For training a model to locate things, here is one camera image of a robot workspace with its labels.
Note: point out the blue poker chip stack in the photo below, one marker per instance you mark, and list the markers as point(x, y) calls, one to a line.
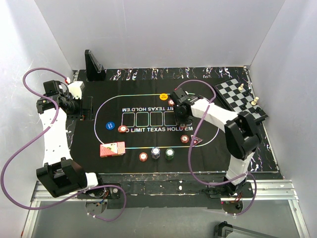
point(155, 153)

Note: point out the black card shoe holder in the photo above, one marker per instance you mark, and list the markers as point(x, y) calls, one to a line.
point(94, 70)

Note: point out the blue round blind button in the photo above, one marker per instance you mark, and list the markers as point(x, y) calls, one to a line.
point(110, 125)

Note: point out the black poker felt mat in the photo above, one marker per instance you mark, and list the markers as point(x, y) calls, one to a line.
point(151, 123)

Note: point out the green poker chip stack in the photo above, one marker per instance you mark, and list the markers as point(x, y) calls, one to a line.
point(169, 154)

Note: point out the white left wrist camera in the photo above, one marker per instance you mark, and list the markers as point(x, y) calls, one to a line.
point(76, 88)

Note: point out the black silver chess board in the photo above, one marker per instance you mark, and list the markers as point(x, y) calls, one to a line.
point(238, 101)

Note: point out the red playing card deck box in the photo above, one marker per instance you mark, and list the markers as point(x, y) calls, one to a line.
point(112, 149)

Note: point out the yellow round blind button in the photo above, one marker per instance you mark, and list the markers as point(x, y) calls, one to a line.
point(163, 96)

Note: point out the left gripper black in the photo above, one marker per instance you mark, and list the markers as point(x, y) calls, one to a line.
point(87, 113)

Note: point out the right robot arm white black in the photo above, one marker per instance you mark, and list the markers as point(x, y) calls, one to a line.
point(241, 133)

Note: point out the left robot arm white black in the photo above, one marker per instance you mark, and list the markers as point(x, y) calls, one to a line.
point(60, 174)

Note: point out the white chess piece tall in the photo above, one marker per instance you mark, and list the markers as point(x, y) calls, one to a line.
point(241, 87)

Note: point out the black case bottom corner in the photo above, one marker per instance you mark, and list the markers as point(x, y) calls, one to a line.
point(226, 230)

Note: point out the red chips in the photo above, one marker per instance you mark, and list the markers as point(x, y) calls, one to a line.
point(171, 103)
point(184, 138)
point(122, 129)

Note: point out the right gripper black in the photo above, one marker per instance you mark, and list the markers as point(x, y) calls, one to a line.
point(179, 120)

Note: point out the black chess piece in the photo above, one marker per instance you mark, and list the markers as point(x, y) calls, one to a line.
point(247, 92)

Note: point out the red poker chip stack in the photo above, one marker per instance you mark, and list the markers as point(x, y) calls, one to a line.
point(143, 157)

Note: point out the black triangular dealer button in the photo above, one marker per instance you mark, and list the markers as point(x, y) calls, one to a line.
point(195, 140)

